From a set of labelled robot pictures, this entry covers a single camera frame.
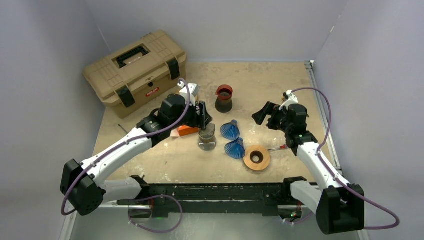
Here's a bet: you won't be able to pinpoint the white paper coffee filters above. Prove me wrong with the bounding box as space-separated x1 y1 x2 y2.
170 129 180 138

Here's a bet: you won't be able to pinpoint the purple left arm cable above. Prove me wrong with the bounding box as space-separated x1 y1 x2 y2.
60 77 192 217

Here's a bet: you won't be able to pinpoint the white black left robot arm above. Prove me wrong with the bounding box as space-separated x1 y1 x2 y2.
60 94 213 216

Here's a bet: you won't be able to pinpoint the blue glass dripper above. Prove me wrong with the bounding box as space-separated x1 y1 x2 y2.
220 119 241 141
224 137 246 160

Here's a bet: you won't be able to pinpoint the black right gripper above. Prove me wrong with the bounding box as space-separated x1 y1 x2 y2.
253 101 293 134

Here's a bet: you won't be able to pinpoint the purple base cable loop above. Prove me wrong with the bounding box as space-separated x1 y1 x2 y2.
127 193 184 234

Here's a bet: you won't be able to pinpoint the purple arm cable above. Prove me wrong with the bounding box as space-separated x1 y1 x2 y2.
60 77 192 217
290 87 401 230

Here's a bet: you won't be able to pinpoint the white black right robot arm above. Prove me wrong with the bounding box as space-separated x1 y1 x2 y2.
252 102 365 235

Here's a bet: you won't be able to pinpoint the clear glass carafe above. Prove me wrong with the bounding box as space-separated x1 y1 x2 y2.
197 128 217 151

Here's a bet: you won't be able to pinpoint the red handled screwdriver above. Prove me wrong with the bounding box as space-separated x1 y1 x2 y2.
268 144 288 152

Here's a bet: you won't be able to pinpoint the black orange coffee filter box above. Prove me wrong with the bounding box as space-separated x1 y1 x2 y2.
176 125 199 137

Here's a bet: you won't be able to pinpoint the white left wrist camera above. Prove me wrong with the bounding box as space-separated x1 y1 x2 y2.
177 79 200 106

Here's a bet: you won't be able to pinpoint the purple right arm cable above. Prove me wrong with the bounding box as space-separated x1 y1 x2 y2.
290 87 401 230

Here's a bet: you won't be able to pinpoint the tan plastic toolbox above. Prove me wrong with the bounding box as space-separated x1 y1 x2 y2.
82 30 188 119

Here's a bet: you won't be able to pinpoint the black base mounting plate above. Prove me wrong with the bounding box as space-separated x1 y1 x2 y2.
117 182 299 218

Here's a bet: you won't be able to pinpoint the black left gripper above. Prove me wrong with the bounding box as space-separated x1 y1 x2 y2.
170 98 212 130

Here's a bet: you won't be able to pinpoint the dark carafe with red rim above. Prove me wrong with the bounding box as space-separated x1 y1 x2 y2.
215 84 233 113

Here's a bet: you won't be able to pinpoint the aluminium frame rail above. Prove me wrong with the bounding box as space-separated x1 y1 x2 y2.
58 212 78 240

